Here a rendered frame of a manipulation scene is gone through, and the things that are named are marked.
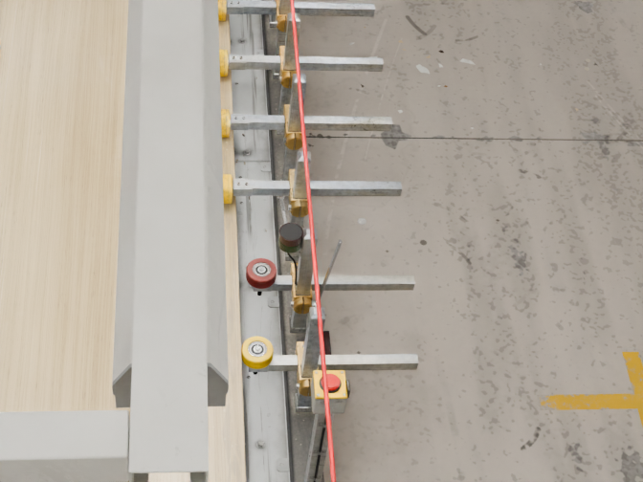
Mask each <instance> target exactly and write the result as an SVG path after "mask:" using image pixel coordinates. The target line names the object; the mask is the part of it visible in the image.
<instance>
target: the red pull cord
mask: <svg viewBox="0 0 643 482"><path fill-rule="evenodd" d="M290 1H291V13H292V24H293V35H294V46H295V58H296V68H297V80H298V91H299V112H300V124H301V135H302V147H303V158H304V169H305V181H306V192H307V203H308V214H309V226H310V237H311V248H312V259H313V271H314V282H315V293H316V304H317V316H318V326H319V338H320V349H321V371H322V382H323V394H324V405H325V416H326V427H327V439H328V450H329V461H330V472H331V482H336V473H335V461H334V450H333V440H332V428H331V418H330V406H329V396H328V385H327V374H326V363H325V353H324V341H323V330H322V309H321V299H320V287H319V277H318V266H317V255H316V244H315V233H314V222H313V211H312V200H311V189H310V179H309V167H308V157H307V146H306V135H305V124H304V113H303V102H302V91H301V80H300V69H299V48H298V38H297V27H296V16H295V5H294V0H290Z"/></svg>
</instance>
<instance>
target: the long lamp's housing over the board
mask: <svg viewBox="0 0 643 482"><path fill-rule="evenodd" d="M143 6H144V0H128V21H127V43H126V65H125V88H124V110H123V133H122V177H121V199H120V222H119V245H118V267H117V290H116V312H115V335H114V357H113V379H112V390H113V395H115V401H116V408H122V407H131V376H132V345H133V315H134V283H135V252H136V222H137V191H138V160H139V130H140V99H141V68H142V37H143ZM202 48H203V111H204V174H205V238H206V301H207V365H208V406H226V394H227V393H228V392H229V369H228V335H227V300H226V267H225V232H224V198H223V164H222V129H221V95H220V61H219V27H218V0H202Z"/></svg>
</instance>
